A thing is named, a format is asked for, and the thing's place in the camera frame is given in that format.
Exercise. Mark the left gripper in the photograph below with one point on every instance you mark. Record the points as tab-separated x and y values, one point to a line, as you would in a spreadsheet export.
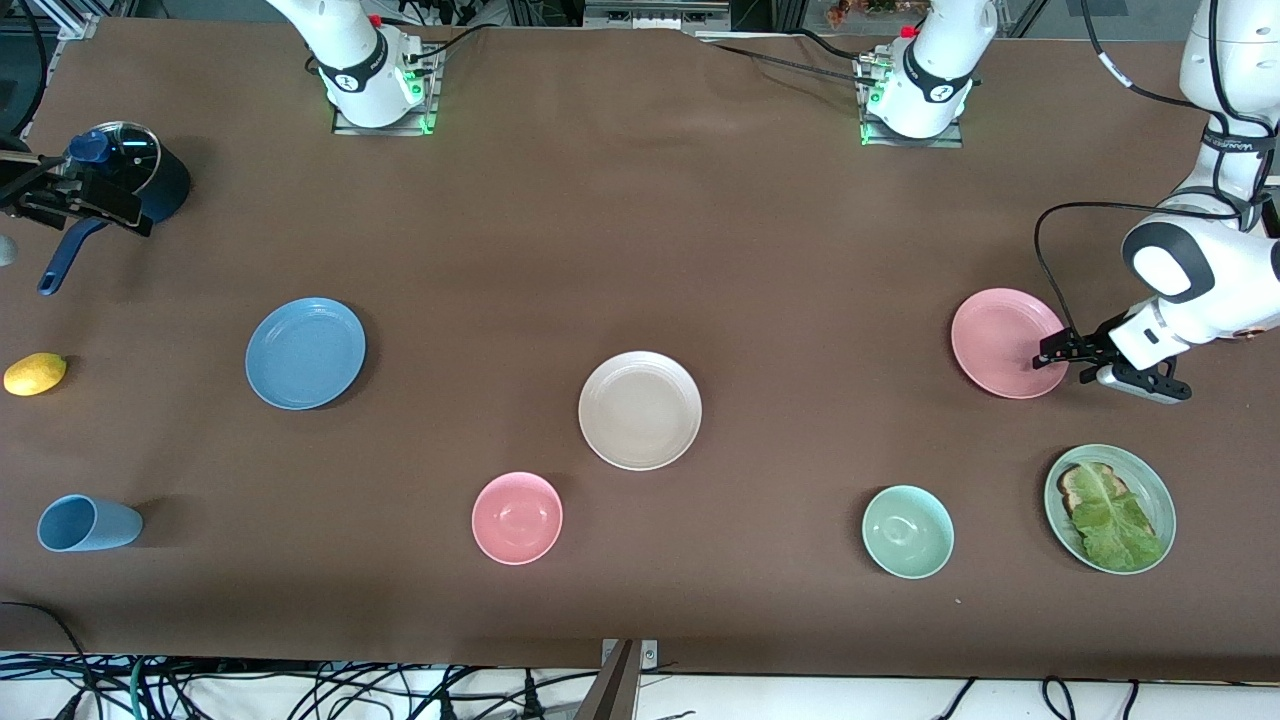
1093	347

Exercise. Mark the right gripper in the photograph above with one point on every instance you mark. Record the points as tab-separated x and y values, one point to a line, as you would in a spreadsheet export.
40	190

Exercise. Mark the pink plate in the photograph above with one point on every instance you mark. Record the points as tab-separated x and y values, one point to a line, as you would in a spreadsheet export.
1000	343

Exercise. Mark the blue plate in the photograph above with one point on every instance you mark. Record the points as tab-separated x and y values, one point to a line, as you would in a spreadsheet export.
305	353

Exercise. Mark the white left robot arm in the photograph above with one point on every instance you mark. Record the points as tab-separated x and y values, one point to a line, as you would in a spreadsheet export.
1235	280

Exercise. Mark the toasted bread slice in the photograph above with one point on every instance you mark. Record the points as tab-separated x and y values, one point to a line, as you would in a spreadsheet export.
1070	490

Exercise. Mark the mint green plate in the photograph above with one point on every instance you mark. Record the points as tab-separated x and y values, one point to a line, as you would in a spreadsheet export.
1150	490

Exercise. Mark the green lettuce leaf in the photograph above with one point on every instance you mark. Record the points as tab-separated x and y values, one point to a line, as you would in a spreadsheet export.
1110	525

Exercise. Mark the yellow lemon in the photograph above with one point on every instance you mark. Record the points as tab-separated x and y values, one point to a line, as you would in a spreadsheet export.
35	374

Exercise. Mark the mint green bowl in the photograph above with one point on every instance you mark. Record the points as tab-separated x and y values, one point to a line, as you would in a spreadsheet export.
907	532

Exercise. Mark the blue cup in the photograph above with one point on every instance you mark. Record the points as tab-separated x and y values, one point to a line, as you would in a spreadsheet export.
90	523

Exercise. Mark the orange brown background item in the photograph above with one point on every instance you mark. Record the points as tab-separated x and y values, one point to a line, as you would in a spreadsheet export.
845	10

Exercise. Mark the beige plate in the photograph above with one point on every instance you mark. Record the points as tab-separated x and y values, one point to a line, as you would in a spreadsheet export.
640	410

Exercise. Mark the brown table cloth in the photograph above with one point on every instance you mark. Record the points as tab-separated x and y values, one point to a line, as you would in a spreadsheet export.
640	250

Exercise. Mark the pink bowl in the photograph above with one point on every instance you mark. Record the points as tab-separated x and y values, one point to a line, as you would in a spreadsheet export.
517	518

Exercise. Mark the dark stand bar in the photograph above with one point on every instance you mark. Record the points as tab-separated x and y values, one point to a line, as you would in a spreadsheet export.
610	695

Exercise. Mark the aluminium frame profile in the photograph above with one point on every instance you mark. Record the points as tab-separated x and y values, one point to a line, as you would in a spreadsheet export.
75	20

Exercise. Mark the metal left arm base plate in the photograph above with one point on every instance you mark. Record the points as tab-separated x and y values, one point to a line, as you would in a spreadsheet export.
905	143

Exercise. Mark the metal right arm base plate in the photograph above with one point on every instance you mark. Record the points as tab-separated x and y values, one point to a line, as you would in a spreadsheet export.
420	129

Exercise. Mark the small metal bracket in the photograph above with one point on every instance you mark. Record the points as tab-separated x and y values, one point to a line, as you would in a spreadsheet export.
650	655

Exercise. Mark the grey metal rail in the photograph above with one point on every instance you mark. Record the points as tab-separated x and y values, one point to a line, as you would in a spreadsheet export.
655	12

